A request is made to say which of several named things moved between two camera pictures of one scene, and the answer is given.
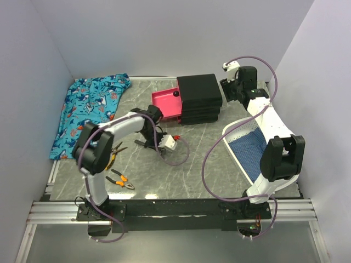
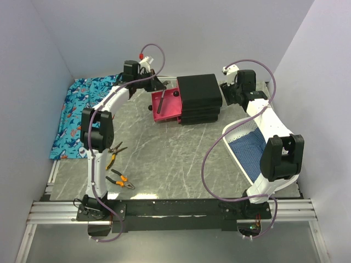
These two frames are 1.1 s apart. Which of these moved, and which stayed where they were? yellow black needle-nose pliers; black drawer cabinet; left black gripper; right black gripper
Moved: left black gripper
Stayed: black drawer cabinet; right black gripper; yellow black needle-nose pliers
